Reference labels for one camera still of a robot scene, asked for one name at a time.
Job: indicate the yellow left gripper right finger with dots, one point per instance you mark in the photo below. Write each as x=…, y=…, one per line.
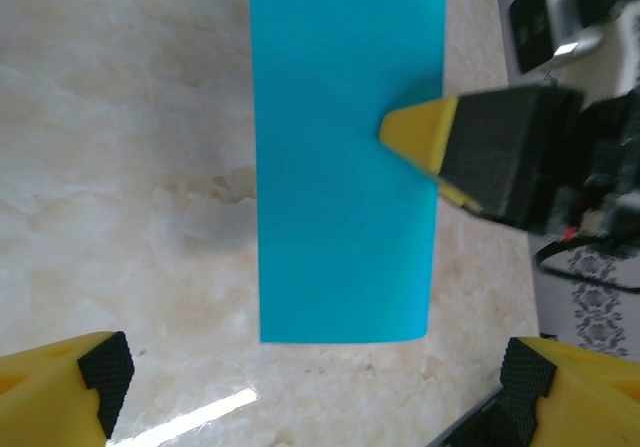
x=585, y=402

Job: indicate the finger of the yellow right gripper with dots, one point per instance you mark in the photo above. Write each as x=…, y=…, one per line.
x=457, y=198
x=417, y=132

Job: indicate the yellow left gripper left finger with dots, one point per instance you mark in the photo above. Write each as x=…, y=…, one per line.
x=45, y=397

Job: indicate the blue paper sheet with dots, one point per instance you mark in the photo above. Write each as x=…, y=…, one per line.
x=325, y=217

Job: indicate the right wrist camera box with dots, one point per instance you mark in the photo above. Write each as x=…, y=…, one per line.
x=565, y=14

